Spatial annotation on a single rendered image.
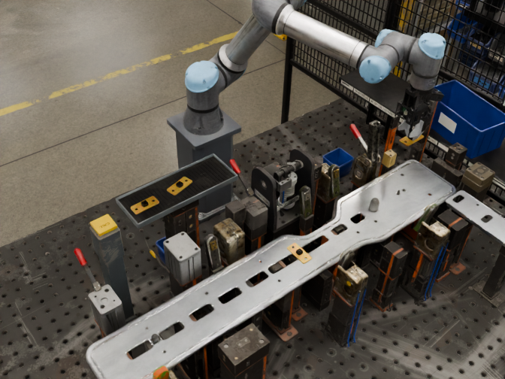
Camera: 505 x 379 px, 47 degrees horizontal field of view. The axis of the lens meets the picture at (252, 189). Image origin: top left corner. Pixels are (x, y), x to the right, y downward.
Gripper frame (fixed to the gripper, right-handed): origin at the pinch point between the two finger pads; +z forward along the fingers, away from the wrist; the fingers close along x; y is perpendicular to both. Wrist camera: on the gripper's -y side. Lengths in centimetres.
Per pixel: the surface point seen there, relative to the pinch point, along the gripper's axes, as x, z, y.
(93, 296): -19, 20, 107
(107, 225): -32, 10, 95
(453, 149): 0.8, 19.2, -27.4
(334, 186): -13.9, 23.4, 17.9
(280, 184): -15.9, 10.8, 41.8
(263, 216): -16, 21, 49
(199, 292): -6, 26, 80
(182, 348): 7, 26, 95
